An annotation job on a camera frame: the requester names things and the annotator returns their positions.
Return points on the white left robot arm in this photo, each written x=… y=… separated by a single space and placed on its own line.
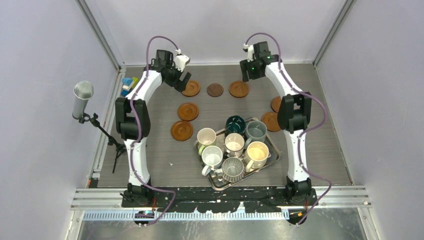
x=133 y=123

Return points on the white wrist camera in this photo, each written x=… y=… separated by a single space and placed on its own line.
x=249 y=49
x=181 y=61

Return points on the grey ribbed mug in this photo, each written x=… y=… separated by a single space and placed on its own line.
x=232 y=170

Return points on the large cream mug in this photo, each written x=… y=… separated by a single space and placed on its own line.
x=256 y=156

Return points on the silver microphone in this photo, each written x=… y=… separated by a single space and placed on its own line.
x=83 y=92

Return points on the silver metal tray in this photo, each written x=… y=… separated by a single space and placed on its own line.
x=217 y=182

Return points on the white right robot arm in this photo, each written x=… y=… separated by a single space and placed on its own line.
x=293 y=117

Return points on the dark walnut wooden coaster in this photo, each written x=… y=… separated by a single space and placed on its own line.
x=215 y=90

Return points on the white mug brown base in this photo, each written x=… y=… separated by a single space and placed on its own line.
x=234 y=145

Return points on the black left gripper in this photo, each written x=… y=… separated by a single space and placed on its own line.
x=178 y=85

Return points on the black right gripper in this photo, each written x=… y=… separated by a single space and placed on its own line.
x=245 y=65

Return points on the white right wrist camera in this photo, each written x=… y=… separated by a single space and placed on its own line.
x=249 y=49

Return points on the white grey mug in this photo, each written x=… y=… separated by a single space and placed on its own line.
x=212 y=157

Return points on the orange wooden coaster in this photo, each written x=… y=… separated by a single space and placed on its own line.
x=192 y=89
x=275 y=104
x=239 y=89
x=270 y=119
x=181 y=130
x=188 y=111

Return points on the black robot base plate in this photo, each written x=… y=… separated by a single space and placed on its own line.
x=254 y=199

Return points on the blue toy brick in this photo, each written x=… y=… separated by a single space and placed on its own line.
x=126 y=81

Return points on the cream mug green handle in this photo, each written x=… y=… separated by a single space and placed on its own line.
x=206 y=137

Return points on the dark green mug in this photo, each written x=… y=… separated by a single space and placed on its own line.
x=235 y=124

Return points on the aluminium front rail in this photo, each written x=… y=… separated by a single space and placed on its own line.
x=106 y=204

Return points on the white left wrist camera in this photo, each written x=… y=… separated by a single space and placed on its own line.
x=181 y=61

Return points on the green toy brick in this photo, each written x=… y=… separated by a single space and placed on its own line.
x=135 y=80

